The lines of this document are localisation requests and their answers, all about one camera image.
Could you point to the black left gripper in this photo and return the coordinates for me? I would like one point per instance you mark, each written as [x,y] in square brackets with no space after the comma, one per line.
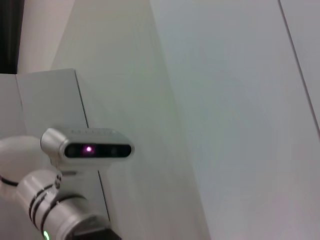
[100,232]

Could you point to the white cabinet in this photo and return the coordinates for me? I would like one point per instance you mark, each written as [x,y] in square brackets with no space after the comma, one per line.
[50,100]

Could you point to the silver head depth camera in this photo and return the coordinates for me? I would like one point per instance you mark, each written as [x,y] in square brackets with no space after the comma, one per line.
[100,150]

